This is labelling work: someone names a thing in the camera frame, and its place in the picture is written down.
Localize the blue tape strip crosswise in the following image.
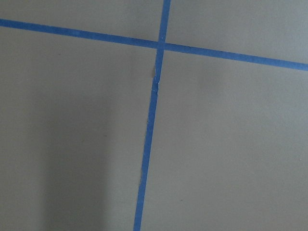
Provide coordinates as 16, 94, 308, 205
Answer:
0, 19, 308, 71

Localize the blue tape strip lengthwise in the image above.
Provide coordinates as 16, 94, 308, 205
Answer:
133, 0, 171, 231

